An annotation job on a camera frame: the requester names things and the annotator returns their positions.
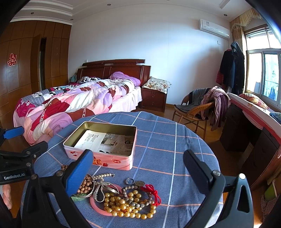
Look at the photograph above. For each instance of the blue plaid tablecloth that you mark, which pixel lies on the blue plaid tablecloth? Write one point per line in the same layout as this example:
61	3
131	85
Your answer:
158	160

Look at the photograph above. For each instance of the purple pillow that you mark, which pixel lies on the purple pillow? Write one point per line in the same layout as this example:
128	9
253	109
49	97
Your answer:
121	75

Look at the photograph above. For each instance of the pink patchwork quilt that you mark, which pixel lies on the pink patchwork quilt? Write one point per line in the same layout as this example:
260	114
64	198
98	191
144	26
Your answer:
45	113

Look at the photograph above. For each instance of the dark wooden nightstand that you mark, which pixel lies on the dark wooden nightstand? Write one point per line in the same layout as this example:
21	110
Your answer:
153	100

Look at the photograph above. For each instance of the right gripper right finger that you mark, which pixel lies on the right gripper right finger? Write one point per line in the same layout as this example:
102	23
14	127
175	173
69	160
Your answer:
237	210

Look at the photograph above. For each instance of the floral pillow on desk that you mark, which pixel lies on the floral pillow on desk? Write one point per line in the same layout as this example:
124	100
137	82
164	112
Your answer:
254	99

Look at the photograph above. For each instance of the white wall air conditioner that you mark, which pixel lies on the white wall air conditioner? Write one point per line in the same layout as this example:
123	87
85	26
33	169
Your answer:
214	29

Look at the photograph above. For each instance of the pink jade bangle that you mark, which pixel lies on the pink jade bangle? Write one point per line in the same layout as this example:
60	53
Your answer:
97	199

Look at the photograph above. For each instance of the floral cushion on nightstand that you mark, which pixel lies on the floral cushion on nightstand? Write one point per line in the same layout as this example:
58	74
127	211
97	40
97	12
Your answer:
157	84

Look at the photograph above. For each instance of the pink metal tin box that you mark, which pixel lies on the pink metal tin box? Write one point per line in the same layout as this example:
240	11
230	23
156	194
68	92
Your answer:
112	161

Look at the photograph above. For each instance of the red double happiness sticker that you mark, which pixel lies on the red double happiness sticker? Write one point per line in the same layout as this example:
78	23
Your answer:
12	59

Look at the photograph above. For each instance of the red cord coin pendant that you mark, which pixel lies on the red cord coin pendant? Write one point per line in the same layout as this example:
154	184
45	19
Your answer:
149	188

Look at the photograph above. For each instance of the yellow curtain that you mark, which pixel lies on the yellow curtain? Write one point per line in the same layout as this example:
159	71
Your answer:
239	23

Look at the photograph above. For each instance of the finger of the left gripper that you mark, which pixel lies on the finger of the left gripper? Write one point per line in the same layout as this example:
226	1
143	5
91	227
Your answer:
15	159
6	134

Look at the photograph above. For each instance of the dark coats on rack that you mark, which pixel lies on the dark coats on rack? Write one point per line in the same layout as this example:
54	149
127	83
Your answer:
231	73

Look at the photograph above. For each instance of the pink white desk cover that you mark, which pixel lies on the pink white desk cover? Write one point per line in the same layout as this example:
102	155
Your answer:
257	115

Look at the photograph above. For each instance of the brown wooden wardrobe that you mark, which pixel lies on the brown wooden wardrobe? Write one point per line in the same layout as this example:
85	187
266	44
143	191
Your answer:
42	61

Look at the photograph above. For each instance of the dark wooden desk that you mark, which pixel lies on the dark wooden desk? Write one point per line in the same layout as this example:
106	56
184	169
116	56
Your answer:
257	148

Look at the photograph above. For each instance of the purple pink garment on chair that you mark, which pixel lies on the purple pink garment on chair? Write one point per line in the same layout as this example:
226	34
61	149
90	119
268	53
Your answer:
221	105

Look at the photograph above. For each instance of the grey garment on chair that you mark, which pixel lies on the grey garment on chair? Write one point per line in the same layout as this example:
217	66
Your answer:
193	99

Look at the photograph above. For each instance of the green jade bangle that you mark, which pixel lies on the green jade bangle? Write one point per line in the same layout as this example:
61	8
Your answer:
76	198

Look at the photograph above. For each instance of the wicker chair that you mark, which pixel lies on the wicker chair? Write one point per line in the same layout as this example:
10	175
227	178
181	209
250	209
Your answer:
193	116

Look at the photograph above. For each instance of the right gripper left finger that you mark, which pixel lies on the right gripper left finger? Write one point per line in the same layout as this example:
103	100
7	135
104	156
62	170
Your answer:
38	209

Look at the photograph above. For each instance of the printed paper in tin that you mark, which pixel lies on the printed paper in tin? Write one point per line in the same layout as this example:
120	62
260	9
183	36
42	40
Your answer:
106	143

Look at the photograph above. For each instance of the operator left hand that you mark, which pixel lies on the operator left hand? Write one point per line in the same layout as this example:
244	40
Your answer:
7	195

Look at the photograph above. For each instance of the window with metal frame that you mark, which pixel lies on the window with metal frame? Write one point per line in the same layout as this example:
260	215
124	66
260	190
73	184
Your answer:
263	65

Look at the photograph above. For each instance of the dark wooden bed frame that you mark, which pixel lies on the dark wooden bed frame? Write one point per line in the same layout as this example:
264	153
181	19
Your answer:
105	68

